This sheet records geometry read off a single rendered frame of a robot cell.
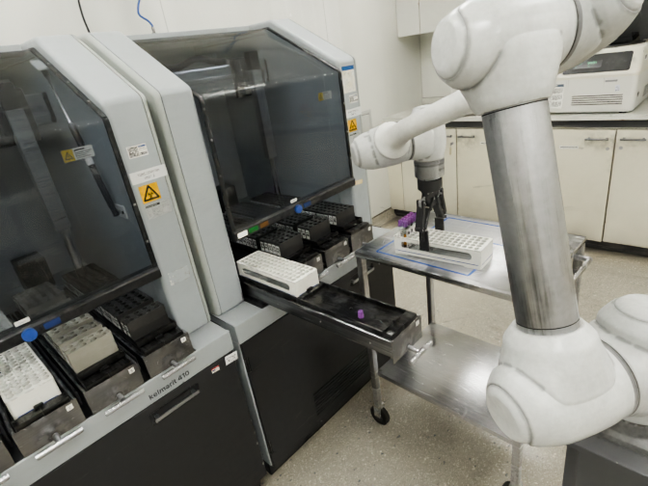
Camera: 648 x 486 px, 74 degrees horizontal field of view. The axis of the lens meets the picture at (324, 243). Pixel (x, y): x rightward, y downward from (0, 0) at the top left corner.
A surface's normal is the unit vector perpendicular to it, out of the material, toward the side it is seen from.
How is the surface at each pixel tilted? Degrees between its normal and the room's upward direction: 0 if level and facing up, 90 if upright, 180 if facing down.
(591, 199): 90
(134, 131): 90
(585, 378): 71
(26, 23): 90
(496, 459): 0
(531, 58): 80
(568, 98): 90
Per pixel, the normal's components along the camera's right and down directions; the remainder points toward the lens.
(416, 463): -0.14, -0.90
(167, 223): 0.73, 0.18
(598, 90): -0.67, 0.39
